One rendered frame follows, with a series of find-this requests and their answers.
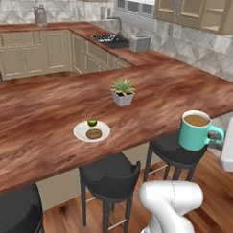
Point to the dark kitchen sink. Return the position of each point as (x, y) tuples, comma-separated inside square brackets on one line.
[(109, 39)]

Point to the beige glass-front wall cupboards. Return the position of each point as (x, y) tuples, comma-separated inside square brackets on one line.
[(203, 12)]

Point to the teal mug of coffee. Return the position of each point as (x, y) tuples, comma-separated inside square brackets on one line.
[(194, 133)]

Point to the white breakfast plate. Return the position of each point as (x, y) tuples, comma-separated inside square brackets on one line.
[(81, 132)]

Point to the black bar stool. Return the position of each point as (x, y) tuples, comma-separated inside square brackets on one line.
[(13, 210), (111, 179), (171, 152)]

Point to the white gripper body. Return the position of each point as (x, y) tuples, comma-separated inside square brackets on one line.
[(231, 146)]

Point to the green lime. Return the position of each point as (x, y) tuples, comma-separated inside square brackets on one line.
[(92, 122)]

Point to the brown round cookie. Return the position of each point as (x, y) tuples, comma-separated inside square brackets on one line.
[(94, 133)]

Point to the succulent in white pot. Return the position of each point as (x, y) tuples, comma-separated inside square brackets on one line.
[(123, 93)]

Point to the white framed window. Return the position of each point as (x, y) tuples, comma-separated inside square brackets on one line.
[(134, 5)]

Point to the beige base cupboards under sink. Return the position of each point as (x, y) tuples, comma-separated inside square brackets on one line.
[(92, 58)]

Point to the grey sink tap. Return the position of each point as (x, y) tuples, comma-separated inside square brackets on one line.
[(118, 24)]

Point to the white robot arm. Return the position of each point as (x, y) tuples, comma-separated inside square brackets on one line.
[(169, 204)]

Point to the grey toaster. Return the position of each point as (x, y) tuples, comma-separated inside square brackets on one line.
[(140, 43)]

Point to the grey wall socket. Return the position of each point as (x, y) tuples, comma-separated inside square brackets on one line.
[(170, 30)]

